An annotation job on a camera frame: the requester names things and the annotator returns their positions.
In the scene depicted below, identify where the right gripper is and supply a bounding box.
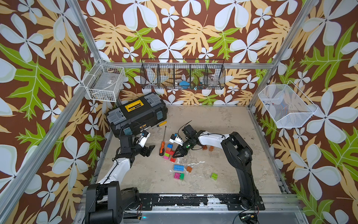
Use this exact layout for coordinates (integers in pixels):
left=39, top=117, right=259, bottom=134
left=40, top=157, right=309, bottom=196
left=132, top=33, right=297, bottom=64
left=171, top=138, right=194, bottom=157

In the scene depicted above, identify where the lime green lego brick front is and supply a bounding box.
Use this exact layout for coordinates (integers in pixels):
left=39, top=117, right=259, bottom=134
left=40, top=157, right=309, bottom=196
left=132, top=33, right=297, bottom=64
left=211, top=173, right=218, bottom=180

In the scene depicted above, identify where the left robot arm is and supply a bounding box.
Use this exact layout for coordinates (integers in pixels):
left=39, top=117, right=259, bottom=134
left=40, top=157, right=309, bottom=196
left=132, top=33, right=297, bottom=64
left=82, top=131, right=155, bottom=224

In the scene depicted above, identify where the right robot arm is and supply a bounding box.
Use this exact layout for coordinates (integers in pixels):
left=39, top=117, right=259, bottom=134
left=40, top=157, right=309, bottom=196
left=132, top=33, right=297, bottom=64
left=169, top=125, right=260, bottom=210

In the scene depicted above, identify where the light blue long lego brick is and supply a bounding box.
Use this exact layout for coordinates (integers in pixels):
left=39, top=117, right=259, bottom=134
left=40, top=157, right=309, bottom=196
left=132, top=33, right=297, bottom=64
left=173, top=164, right=185, bottom=172

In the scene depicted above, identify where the brown lego brick front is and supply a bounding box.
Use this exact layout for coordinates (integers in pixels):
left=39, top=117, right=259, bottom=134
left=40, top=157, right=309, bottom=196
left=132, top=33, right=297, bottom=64
left=186, top=166, right=192, bottom=173

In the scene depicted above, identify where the magenta lego brick front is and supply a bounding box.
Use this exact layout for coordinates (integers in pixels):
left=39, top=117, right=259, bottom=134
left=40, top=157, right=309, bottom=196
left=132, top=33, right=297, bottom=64
left=174, top=173, right=181, bottom=179

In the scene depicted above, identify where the black deli toolbox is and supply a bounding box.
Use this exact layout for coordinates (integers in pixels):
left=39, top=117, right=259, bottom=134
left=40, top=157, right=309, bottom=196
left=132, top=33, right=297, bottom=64
left=107, top=93, right=168, bottom=139

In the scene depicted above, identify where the blue object in basket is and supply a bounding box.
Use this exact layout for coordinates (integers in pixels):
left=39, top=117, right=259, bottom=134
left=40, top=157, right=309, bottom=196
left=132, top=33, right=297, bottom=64
left=179, top=81, right=190, bottom=90

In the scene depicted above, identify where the orange black handled screwdriver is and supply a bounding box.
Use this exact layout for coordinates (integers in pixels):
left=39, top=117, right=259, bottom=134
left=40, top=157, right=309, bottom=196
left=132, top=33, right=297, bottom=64
left=159, top=127, right=167, bottom=156

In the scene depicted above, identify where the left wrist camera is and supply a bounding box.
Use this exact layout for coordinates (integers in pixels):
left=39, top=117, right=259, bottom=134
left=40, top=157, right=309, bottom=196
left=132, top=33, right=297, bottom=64
left=138, top=130, right=151, bottom=147

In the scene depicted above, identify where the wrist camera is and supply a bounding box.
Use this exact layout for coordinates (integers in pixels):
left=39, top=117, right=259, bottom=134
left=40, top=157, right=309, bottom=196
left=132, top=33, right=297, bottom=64
left=138, top=130, right=151, bottom=147
left=169, top=133, right=184, bottom=146

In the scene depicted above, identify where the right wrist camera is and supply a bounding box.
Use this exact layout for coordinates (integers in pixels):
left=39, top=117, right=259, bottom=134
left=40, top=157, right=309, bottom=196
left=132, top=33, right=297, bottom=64
left=169, top=133, right=184, bottom=146

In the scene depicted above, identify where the small yellow handled screwdriver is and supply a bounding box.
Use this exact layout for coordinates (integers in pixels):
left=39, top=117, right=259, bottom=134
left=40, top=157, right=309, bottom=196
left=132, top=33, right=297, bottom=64
left=153, top=121, right=167, bottom=128

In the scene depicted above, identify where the black wire basket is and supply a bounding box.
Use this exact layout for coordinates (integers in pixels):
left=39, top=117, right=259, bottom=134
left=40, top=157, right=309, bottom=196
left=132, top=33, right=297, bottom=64
left=139, top=58, right=226, bottom=90

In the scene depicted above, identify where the white wire basket left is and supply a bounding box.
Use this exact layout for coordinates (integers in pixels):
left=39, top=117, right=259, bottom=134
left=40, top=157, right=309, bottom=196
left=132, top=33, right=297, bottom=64
left=84, top=60, right=126, bottom=102

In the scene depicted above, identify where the white wire basket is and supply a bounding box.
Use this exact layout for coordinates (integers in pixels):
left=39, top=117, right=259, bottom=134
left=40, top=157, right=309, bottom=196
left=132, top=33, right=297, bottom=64
left=84, top=60, right=126, bottom=102
left=258, top=81, right=318, bottom=129

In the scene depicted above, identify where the white wire basket right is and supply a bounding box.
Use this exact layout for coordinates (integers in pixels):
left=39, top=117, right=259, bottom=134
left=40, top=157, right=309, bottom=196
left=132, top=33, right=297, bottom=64
left=258, top=81, right=318, bottom=129

